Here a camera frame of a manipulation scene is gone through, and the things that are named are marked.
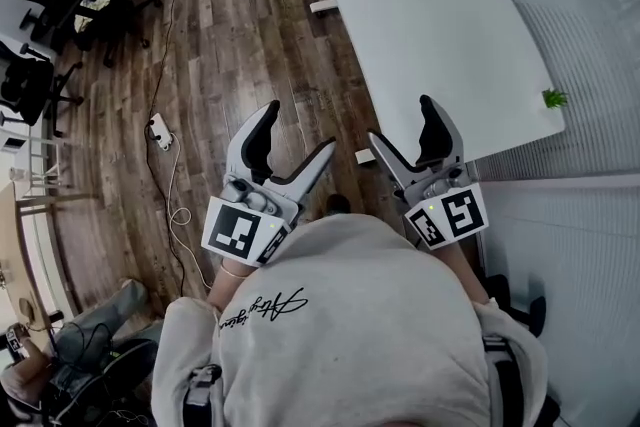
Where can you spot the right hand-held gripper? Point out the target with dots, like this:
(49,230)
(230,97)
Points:
(452,212)

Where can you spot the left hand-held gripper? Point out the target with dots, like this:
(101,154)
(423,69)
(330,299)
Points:
(235,227)

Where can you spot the person's right forearm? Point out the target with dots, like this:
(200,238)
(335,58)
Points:
(462,272)

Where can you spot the person's left forearm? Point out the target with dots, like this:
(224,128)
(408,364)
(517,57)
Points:
(227,287)

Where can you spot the white table foot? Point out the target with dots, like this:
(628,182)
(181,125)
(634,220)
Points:
(364,157)
(324,6)

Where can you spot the person's dark shoe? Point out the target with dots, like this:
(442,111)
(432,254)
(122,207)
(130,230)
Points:
(338,204)

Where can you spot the white power strip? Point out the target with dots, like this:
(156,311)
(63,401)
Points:
(161,131)

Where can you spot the small green potted plant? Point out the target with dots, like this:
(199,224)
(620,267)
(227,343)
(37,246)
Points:
(555,99)

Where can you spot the person's beige sweatshirt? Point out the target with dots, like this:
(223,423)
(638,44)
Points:
(350,330)

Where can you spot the black chair base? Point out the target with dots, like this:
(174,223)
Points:
(517,307)

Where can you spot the white metal rack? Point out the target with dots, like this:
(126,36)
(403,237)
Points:
(45,160)

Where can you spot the wooden desk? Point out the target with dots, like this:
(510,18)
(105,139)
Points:
(20,255)

